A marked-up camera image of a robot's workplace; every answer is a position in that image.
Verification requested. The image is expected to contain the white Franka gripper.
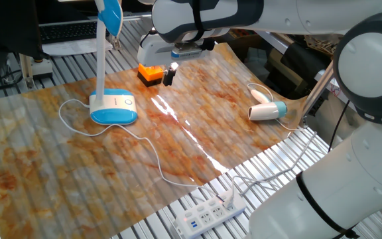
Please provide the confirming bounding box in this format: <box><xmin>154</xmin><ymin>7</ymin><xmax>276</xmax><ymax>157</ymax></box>
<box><xmin>137</xmin><ymin>32</ymin><xmax>217</xmax><ymax>87</ymax></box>

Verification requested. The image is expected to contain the blue and white desk lamp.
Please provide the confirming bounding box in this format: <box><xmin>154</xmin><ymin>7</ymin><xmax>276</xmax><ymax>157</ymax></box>
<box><xmin>89</xmin><ymin>0</ymin><xmax>139</xmax><ymax>126</ymax></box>

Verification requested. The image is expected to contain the orange box with red button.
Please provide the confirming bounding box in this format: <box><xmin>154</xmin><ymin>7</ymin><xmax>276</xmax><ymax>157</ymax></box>
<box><xmin>137</xmin><ymin>62</ymin><xmax>164</xmax><ymax>88</ymax></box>

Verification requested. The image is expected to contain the white paper sheet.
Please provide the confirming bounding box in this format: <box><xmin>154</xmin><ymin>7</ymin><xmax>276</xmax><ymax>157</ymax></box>
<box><xmin>41</xmin><ymin>38</ymin><xmax>114</xmax><ymax>56</ymax></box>

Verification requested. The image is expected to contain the white and teal hair dryer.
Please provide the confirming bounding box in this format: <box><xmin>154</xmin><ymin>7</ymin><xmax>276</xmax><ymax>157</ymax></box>
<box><xmin>247</xmin><ymin>88</ymin><xmax>288</xmax><ymax>121</ymax></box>

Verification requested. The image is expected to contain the black computer keyboard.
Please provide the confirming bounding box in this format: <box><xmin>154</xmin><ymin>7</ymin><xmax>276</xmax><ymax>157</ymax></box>
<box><xmin>38</xmin><ymin>20</ymin><xmax>98</xmax><ymax>44</ymax></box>

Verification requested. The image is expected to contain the black fabric cover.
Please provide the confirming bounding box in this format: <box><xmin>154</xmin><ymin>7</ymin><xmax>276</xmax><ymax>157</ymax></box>
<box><xmin>265</xmin><ymin>42</ymin><xmax>333</xmax><ymax>100</ymax></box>

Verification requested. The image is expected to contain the orange marble pattern mat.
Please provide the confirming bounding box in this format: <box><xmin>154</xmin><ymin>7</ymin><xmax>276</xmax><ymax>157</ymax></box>
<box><xmin>0</xmin><ymin>42</ymin><xmax>308</xmax><ymax>239</ymax></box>

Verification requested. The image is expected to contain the white power strip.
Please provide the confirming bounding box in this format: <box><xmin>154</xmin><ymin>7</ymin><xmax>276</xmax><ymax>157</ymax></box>
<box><xmin>172</xmin><ymin>189</ymin><xmax>247</xmax><ymax>239</ymax></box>

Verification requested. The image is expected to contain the laser-cut wooden model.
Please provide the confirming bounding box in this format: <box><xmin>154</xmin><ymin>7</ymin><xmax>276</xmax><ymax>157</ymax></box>
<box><xmin>303</xmin><ymin>33</ymin><xmax>343</xmax><ymax>56</ymax></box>

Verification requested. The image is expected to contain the black computer monitor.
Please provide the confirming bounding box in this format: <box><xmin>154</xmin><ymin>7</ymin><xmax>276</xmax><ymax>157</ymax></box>
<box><xmin>0</xmin><ymin>0</ymin><xmax>44</xmax><ymax>61</ymax></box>

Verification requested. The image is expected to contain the white lamp power cable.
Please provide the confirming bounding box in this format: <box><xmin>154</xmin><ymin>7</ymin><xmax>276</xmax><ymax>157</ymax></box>
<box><xmin>58</xmin><ymin>98</ymin><xmax>227</xmax><ymax>204</ymax></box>

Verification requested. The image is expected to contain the grey metal shelf rail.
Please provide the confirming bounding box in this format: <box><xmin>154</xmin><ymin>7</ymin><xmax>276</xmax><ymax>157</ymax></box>
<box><xmin>255</xmin><ymin>31</ymin><xmax>293</xmax><ymax>56</ymax></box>

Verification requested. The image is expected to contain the aluminium bracket post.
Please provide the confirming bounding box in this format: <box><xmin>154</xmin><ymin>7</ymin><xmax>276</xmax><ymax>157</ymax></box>
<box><xmin>19</xmin><ymin>52</ymin><xmax>54</xmax><ymax>90</ymax></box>

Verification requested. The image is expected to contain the white hair dryer cable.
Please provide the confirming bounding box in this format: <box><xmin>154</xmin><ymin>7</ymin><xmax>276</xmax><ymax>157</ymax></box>
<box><xmin>223</xmin><ymin>82</ymin><xmax>318</xmax><ymax>210</ymax></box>

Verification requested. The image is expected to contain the aluminium frame leg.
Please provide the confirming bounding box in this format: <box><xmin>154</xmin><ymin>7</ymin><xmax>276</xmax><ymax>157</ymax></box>
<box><xmin>300</xmin><ymin>61</ymin><xmax>336</xmax><ymax>120</ymax></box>

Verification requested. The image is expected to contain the thin black hanging cable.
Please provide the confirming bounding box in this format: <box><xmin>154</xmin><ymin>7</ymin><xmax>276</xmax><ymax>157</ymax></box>
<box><xmin>328</xmin><ymin>99</ymin><xmax>351</xmax><ymax>154</ymax></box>

